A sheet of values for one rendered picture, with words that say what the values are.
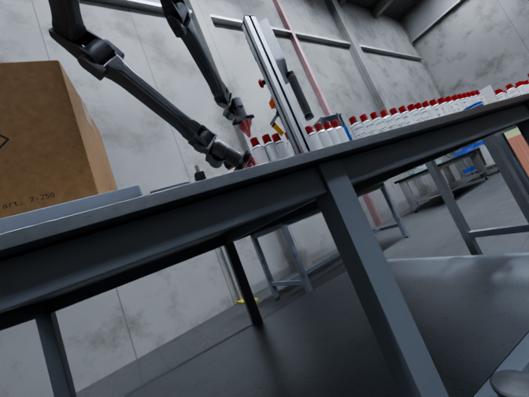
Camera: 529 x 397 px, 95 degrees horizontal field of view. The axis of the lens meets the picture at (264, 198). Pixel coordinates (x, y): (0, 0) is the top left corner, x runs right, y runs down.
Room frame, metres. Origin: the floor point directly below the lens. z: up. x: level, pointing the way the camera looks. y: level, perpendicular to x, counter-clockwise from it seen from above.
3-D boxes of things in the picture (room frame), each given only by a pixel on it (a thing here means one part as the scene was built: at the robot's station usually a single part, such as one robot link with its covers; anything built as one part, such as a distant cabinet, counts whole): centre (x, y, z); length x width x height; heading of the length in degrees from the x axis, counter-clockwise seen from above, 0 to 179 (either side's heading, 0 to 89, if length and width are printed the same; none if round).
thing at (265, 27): (0.92, -0.23, 1.38); 0.17 x 0.10 x 0.19; 169
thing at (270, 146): (0.95, -0.10, 0.98); 0.05 x 0.05 x 0.20
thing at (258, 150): (0.93, -0.05, 0.98); 0.05 x 0.05 x 0.20
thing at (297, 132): (0.84, -0.20, 1.17); 0.04 x 0.04 x 0.67; 24
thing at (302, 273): (3.05, -0.63, 0.40); 1.90 x 0.75 x 0.80; 124
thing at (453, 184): (5.30, -3.81, 0.42); 2.33 x 0.96 x 0.84; 123
